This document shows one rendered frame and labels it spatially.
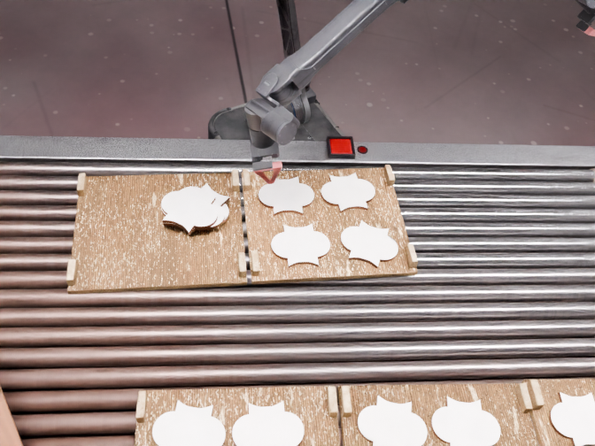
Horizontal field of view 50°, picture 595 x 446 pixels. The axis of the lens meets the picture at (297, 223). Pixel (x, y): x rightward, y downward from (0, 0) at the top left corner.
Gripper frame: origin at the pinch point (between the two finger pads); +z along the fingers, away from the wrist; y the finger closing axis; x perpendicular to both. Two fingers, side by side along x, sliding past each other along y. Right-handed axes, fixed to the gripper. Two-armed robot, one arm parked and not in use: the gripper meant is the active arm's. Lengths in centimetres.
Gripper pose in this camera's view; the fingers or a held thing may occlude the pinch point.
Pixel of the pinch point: (268, 166)
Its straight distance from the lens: 159.4
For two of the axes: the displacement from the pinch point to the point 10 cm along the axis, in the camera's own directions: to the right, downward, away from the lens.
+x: -9.9, 1.5, 0.0
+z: 1.0, 6.3, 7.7
